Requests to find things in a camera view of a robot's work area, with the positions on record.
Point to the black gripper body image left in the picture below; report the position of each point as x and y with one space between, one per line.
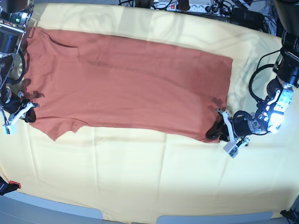
12 105

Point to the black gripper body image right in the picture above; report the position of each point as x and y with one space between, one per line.
242 124

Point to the salmon red T-shirt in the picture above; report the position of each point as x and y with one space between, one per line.
84 79

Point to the robot arm image left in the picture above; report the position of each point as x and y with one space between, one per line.
14 19

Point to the red black clamp left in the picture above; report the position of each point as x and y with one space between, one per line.
7 187

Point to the pale yellow table cloth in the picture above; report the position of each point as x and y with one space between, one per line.
134 175

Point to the black power adapter box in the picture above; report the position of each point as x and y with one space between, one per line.
244 17

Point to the black clamp right corner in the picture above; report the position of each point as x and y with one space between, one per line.
292 216

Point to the white power strip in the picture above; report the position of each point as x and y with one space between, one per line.
173 7

